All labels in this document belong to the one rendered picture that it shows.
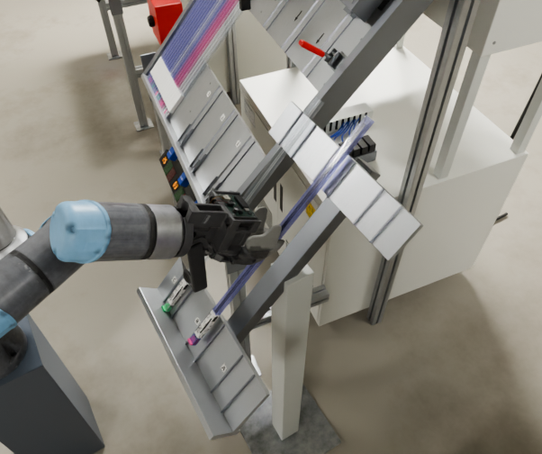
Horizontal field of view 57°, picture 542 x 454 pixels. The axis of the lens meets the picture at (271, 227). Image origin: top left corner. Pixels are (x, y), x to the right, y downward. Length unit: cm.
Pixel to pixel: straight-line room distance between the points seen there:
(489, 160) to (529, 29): 43
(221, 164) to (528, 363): 126
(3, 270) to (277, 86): 126
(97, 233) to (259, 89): 121
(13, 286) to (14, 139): 218
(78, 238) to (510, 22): 98
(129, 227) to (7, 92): 262
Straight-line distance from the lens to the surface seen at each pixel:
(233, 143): 121
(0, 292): 70
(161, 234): 66
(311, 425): 168
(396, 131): 161
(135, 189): 235
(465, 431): 178
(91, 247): 63
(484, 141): 165
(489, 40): 124
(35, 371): 127
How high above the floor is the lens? 159
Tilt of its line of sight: 49 degrees down
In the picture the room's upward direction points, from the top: straight up
